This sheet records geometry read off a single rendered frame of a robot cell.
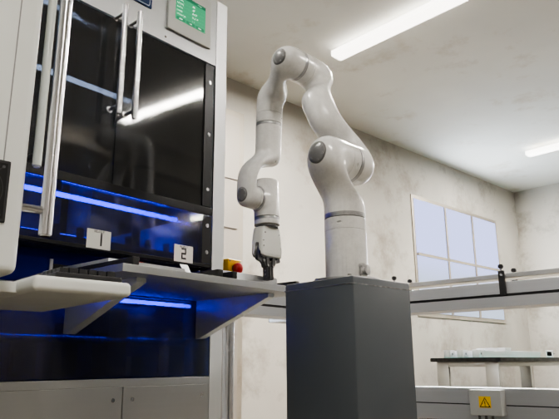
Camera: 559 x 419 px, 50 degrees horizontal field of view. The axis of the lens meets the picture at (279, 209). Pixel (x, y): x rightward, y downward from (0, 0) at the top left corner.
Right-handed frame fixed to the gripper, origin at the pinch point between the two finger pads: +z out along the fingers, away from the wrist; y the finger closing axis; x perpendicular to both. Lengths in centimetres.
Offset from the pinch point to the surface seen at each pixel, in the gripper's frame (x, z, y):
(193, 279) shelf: 6.0, 6.3, 36.8
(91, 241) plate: -33, -10, 43
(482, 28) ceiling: -23, -235, -293
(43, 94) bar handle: -25, -48, 67
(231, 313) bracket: -16.3, 10.9, 0.4
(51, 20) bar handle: -25, -72, 67
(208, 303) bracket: -27.6, 6.8, 0.4
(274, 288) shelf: 6.1, 5.8, 3.9
